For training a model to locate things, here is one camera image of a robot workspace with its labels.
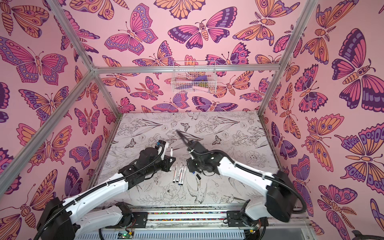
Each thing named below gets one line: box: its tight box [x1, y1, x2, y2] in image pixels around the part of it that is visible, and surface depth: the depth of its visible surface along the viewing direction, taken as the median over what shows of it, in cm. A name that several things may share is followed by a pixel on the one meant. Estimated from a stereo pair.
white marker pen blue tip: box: [178, 164, 184, 186], surface depth 89 cm
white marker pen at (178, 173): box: [176, 162, 183, 183], surface depth 90 cm
